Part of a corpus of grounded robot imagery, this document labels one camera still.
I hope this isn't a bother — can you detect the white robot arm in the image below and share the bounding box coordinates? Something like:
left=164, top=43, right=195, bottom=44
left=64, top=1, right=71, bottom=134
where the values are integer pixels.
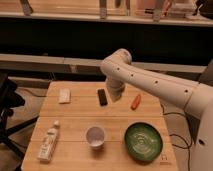
left=100, top=49, right=213, bottom=171

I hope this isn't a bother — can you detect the black rectangular block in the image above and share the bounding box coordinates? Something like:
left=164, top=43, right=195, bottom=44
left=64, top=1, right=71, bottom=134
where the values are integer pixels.
left=97, top=89, right=108, bottom=106

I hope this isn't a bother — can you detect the orange carrot toy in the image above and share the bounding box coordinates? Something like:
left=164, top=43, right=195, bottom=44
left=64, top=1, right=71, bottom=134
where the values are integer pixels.
left=131, top=94, right=141, bottom=110

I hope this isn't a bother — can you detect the white sponge block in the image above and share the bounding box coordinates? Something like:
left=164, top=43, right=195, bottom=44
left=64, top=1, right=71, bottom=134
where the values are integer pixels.
left=59, top=89, right=71, bottom=104

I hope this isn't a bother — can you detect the green bowl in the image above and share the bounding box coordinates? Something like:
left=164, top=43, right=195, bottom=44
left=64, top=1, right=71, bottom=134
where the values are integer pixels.
left=124, top=122, right=163, bottom=163

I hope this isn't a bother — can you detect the white squeeze bottle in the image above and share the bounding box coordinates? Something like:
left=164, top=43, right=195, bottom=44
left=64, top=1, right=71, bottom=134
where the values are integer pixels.
left=37, top=120, right=60, bottom=162

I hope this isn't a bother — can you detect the wooden shelf with clutter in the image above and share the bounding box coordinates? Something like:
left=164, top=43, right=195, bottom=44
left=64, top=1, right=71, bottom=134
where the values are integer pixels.
left=0, top=0, right=213, bottom=27

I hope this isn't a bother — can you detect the black chair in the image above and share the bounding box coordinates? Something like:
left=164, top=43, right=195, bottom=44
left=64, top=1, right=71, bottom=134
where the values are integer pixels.
left=0, top=71, right=39, bottom=171

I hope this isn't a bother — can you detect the black floor cable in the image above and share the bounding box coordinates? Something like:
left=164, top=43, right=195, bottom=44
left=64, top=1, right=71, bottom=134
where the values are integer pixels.
left=162, top=111, right=193, bottom=171

